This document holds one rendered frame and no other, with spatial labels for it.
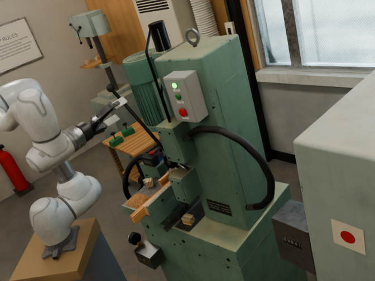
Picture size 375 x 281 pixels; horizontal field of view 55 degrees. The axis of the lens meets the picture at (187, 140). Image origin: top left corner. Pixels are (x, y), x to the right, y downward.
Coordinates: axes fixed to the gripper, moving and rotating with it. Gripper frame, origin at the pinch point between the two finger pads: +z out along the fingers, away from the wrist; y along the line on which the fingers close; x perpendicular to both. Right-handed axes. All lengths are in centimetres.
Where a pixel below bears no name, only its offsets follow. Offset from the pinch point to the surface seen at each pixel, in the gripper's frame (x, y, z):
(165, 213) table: -44.1, -19.8, -6.7
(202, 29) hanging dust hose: 39, -59, 141
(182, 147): -30.9, 19.2, -3.2
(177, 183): -38.9, 4.7, -6.3
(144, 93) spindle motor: -4.0, 11.9, 6.6
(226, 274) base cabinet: -79, -13, -8
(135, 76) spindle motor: 2.3, 16.3, 5.9
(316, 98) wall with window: -60, -37, 150
